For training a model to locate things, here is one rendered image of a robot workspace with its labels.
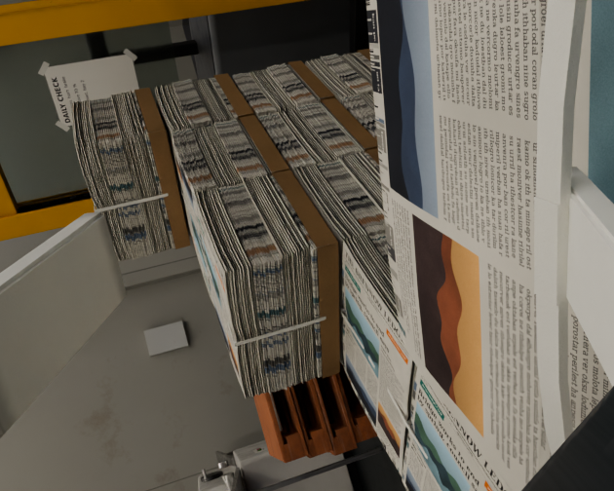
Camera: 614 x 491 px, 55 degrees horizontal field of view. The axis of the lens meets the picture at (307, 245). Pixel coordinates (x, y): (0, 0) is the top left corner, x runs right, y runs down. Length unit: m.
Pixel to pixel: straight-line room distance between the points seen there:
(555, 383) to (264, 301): 0.98
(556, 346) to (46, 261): 0.14
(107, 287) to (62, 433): 7.23
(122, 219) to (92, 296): 1.50
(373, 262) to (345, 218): 0.14
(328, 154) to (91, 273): 1.23
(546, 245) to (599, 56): 0.05
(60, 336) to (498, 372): 0.17
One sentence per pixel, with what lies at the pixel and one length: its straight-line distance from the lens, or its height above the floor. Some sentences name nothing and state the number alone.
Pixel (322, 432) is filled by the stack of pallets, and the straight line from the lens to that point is 3.31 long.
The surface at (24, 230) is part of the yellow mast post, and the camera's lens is 2.32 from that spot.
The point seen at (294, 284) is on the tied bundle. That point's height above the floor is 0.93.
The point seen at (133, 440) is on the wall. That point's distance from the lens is 7.32.
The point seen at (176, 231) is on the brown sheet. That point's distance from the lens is 1.72.
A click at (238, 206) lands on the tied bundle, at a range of 1.23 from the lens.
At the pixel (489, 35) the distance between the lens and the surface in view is 0.22.
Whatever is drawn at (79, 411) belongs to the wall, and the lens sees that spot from 7.38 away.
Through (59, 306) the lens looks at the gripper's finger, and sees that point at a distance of 0.17.
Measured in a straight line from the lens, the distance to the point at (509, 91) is 0.21.
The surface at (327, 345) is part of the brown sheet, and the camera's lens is 1.28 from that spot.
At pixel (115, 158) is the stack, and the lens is 1.58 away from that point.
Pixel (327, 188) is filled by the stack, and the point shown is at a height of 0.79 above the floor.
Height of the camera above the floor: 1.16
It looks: 14 degrees down
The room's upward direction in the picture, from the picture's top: 104 degrees counter-clockwise
